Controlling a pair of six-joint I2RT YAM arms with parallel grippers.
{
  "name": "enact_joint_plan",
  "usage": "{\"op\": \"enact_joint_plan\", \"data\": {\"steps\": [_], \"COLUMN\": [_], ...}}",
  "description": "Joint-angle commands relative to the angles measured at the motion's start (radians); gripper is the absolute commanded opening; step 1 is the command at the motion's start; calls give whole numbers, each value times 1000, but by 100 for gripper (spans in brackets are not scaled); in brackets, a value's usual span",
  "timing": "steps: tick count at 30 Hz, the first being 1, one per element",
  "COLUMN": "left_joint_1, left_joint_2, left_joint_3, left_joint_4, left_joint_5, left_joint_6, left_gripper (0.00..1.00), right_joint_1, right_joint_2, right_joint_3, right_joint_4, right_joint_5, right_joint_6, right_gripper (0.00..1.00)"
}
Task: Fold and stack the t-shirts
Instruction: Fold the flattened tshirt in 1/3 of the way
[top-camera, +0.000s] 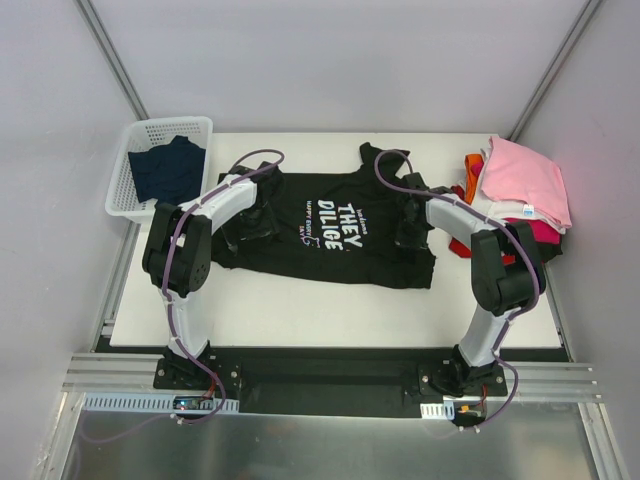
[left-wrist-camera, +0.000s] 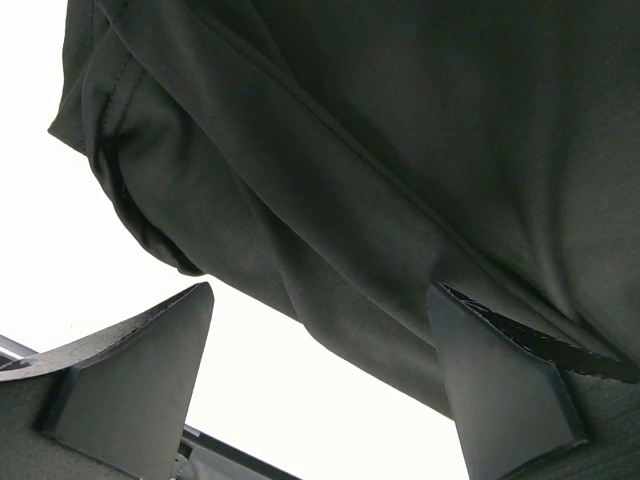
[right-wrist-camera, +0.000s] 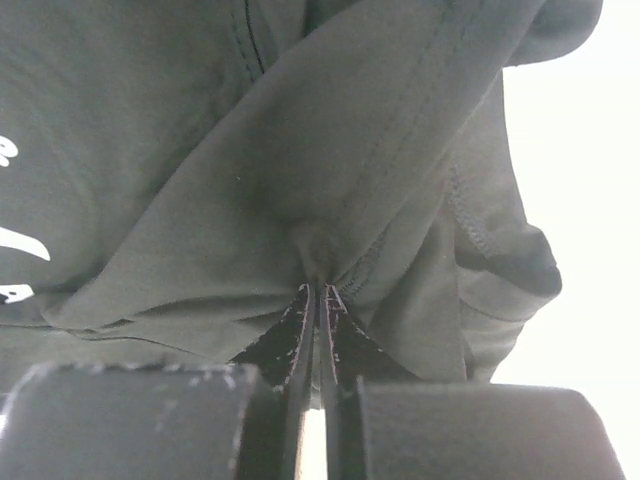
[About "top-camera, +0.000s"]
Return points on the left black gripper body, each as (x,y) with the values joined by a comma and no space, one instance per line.
(251,220)

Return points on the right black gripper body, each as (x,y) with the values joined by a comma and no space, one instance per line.
(409,226)

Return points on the red t shirt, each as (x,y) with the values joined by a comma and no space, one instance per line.
(455,245)

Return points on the pink t shirt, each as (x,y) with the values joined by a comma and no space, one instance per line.
(514,173)

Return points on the magenta t shirt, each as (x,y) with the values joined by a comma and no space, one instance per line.
(544,232)

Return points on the white plastic laundry basket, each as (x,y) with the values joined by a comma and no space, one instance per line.
(141,136)

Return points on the white t shirt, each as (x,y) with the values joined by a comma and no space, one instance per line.
(504,210)

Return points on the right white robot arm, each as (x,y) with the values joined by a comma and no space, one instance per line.
(506,281)

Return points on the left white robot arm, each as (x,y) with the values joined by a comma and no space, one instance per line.
(178,252)

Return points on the navy blue t shirt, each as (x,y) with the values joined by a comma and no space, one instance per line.
(170,173)

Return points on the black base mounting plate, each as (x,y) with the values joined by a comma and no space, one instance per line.
(358,382)

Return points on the right white cable duct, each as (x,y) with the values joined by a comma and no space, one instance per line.
(438,411)

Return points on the white cable duct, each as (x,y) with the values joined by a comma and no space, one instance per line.
(158,403)
(438,411)

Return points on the aluminium frame rail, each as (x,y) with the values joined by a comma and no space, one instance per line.
(538,381)

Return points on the left white cable duct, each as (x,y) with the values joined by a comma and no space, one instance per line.
(158,403)

